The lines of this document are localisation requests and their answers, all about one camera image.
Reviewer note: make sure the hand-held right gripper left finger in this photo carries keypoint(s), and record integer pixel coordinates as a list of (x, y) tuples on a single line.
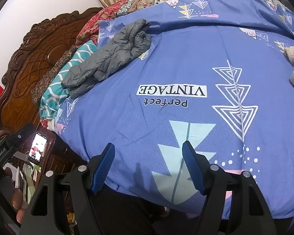
[(105, 166)]

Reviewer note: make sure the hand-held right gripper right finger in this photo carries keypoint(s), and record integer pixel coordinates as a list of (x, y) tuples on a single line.
[(193, 166)]

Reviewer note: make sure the grey puffer jacket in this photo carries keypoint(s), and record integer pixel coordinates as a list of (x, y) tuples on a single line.
[(107, 56)]

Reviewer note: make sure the person's left hand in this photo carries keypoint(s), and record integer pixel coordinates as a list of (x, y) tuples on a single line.
[(17, 198)]

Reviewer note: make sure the black smartphone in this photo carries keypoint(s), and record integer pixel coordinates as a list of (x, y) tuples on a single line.
[(38, 149)]

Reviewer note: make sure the green papers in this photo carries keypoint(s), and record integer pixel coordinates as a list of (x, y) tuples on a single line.
[(30, 183)]

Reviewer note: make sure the wooden nightstand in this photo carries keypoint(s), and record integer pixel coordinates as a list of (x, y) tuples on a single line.
[(61, 156)]

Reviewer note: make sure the person's dark pants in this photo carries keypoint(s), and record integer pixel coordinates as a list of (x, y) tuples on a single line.
[(127, 213)]

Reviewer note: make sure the teal white patterned pillow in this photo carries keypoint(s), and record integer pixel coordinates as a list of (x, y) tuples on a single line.
[(54, 90)]

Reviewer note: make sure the dark floral pillow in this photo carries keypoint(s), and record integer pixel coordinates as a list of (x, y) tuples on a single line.
[(46, 80)]

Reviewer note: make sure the carved wooden headboard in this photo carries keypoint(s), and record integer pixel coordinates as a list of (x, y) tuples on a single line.
[(39, 58)]

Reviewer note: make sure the blue printed bedsheet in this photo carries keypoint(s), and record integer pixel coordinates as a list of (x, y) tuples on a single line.
[(186, 66)]

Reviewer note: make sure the floral patchwork quilt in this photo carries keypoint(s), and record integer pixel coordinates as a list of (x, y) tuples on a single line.
[(142, 0)]

